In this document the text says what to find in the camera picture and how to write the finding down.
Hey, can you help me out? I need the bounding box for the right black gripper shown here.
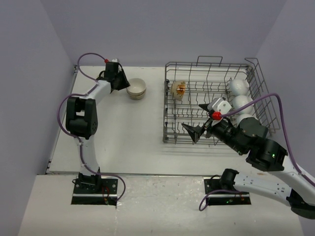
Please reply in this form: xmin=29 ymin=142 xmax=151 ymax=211
xmin=181 ymin=117 xmax=245 ymax=154

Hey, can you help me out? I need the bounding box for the beige bowl white flower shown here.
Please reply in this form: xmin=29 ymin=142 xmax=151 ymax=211
xmin=126 ymin=78 xmax=146 ymax=96

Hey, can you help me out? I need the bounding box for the beige bowl brown pattern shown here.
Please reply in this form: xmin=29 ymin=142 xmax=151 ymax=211
xmin=128 ymin=93 xmax=145 ymax=100

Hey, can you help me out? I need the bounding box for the beige bowl orange flower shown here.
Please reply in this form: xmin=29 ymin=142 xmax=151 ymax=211
xmin=170 ymin=81 xmax=186 ymax=101

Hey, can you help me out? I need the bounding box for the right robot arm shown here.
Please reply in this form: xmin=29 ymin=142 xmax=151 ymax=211
xmin=182 ymin=99 xmax=315 ymax=219

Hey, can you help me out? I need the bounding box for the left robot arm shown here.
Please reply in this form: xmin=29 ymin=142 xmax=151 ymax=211
xmin=65 ymin=61 xmax=130 ymax=193

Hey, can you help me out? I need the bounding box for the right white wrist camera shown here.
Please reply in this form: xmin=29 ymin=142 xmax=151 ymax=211
xmin=208 ymin=97 xmax=232 ymax=121

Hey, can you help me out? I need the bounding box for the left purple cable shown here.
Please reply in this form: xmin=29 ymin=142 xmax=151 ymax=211
xmin=57 ymin=52 xmax=127 ymax=201

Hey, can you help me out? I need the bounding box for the grey wire dish rack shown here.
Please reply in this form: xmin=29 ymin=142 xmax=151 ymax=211
xmin=162 ymin=56 xmax=269 ymax=144

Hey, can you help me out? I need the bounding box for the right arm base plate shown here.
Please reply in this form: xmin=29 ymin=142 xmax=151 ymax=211
xmin=204 ymin=176 xmax=252 ymax=206

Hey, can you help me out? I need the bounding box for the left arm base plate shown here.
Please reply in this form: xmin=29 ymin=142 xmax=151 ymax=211
xmin=71 ymin=178 xmax=118 ymax=207

